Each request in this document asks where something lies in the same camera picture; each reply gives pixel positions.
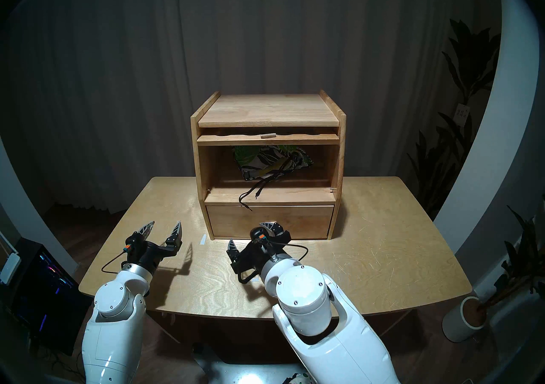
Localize black computer tower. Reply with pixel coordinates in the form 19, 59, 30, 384
0, 238, 92, 356

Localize white plant pot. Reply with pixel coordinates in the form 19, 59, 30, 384
442, 296, 488, 342

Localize grey curtain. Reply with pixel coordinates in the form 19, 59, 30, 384
0, 0, 503, 218

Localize small potted plant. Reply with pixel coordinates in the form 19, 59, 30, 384
481, 204, 545, 311

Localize wooden cabinet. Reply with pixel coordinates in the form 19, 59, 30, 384
190, 90, 347, 240

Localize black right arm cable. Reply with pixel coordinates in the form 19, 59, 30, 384
272, 241, 309, 262

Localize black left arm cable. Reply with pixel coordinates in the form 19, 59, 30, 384
101, 248, 128, 274

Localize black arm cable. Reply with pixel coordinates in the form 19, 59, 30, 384
101, 248, 128, 274
272, 241, 309, 262

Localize shallow wooden pull-out tray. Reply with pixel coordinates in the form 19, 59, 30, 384
197, 133, 340, 146

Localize white box device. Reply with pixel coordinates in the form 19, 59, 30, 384
0, 241, 22, 284

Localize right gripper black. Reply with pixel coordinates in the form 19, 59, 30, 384
227, 221, 293, 275

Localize tall dark leafy plant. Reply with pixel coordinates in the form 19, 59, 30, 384
407, 19, 503, 218

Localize deep wooden drawer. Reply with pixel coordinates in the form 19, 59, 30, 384
206, 204, 335, 239

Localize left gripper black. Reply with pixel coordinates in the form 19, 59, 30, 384
123, 220, 183, 272

